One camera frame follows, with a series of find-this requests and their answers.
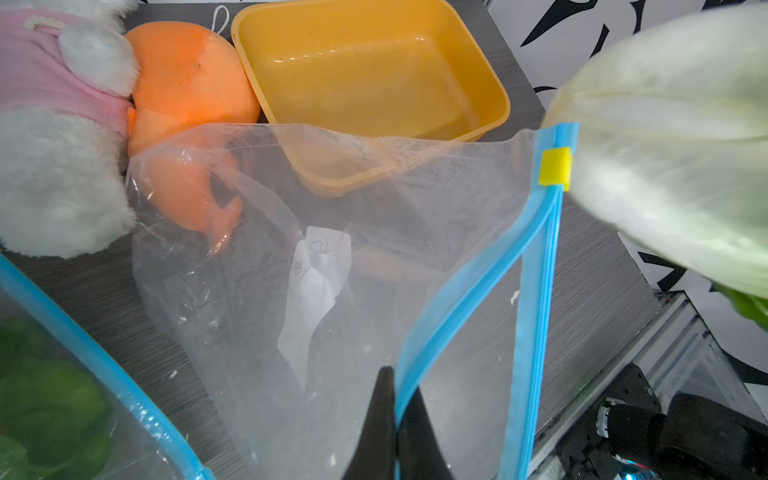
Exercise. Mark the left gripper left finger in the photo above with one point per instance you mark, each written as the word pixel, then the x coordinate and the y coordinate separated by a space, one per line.
pixel 375 454

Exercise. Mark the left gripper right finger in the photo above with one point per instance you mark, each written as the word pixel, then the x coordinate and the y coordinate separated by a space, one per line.
pixel 419 455

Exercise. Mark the clear zipper bag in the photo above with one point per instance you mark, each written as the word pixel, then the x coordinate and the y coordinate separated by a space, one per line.
pixel 291 263
pixel 144 442

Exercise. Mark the chinese cabbage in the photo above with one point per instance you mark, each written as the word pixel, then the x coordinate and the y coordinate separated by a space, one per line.
pixel 672 148
pixel 55 416

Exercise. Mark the yellow plastic tray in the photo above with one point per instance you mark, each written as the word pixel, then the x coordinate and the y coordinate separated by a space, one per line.
pixel 370 68

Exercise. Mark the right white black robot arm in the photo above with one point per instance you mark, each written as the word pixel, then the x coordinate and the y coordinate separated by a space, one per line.
pixel 696 438

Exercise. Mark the orange plush toy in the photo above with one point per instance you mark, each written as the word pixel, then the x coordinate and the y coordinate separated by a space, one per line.
pixel 188 76

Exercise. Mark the white teddy bear pink shirt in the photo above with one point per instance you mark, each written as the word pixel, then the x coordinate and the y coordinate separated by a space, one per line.
pixel 67 74

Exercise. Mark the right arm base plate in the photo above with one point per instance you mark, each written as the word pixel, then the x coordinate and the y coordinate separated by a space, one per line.
pixel 583 452

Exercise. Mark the aluminium frame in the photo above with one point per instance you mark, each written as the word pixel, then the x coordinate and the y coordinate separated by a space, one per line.
pixel 677 353

